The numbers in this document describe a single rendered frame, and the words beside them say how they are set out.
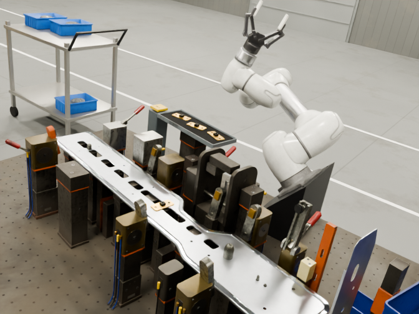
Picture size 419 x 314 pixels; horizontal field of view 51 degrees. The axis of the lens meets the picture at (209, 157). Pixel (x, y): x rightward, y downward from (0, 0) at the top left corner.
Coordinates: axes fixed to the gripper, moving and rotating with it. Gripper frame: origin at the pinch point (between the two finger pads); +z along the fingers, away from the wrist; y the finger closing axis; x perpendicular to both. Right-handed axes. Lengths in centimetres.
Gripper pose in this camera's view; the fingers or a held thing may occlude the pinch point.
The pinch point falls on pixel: (273, 10)
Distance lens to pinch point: 202.7
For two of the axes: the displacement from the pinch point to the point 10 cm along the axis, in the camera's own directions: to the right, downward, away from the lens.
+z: 4.7, -7.6, -4.4
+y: 8.7, 3.3, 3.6
